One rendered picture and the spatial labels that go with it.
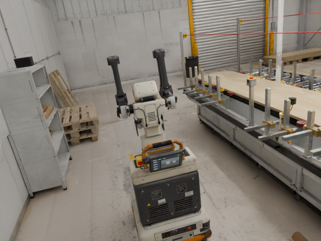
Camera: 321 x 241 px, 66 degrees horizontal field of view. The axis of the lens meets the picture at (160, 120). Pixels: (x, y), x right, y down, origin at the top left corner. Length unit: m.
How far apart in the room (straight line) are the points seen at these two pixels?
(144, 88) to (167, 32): 7.67
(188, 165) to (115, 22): 7.86
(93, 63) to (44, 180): 6.45
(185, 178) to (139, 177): 0.38
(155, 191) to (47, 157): 1.72
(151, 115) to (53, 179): 1.82
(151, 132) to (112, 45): 7.36
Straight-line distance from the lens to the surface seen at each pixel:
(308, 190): 2.82
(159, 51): 2.33
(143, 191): 2.02
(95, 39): 9.36
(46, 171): 3.46
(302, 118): 2.54
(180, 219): 2.26
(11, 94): 3.18
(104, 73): 9.44
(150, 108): 2.11
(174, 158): 1.87
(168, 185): 2.04
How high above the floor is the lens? 1.80
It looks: 20 degrees down
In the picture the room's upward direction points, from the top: 8 degrees counter-clockwise
